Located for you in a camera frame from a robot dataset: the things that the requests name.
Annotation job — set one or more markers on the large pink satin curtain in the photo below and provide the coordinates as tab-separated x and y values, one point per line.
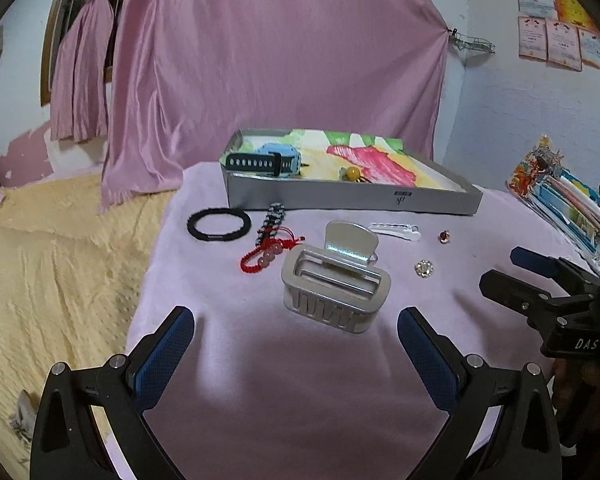
280	60

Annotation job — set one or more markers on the stack of colourful packets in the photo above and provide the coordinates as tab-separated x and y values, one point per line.
555	195

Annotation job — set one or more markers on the white snap hair clip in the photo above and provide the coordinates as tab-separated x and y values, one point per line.
395	232

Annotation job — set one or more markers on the group of wall certificates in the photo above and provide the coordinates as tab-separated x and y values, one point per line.
562	35

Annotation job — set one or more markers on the silver hair claw clip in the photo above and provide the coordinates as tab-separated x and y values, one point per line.
330	305

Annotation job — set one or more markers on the pink satin window curtain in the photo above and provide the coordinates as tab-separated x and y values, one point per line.
82	70

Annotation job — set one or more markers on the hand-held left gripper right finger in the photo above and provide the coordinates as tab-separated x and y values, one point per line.
426	356

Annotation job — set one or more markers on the grey shallow box tray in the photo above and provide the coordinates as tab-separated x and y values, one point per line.
350	199

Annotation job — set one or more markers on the colourful painted paper lining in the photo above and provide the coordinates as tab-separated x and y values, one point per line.
380	167

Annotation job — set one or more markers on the wooden window frame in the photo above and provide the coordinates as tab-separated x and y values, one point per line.
51	50

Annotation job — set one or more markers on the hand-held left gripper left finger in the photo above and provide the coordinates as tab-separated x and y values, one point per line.
164	356

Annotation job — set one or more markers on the person's right hand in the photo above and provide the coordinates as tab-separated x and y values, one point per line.
575	400

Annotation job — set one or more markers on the yellow textured bedspread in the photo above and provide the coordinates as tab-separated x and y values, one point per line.
60	270

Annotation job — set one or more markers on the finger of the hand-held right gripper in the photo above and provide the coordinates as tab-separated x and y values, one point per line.
510	292
532	261

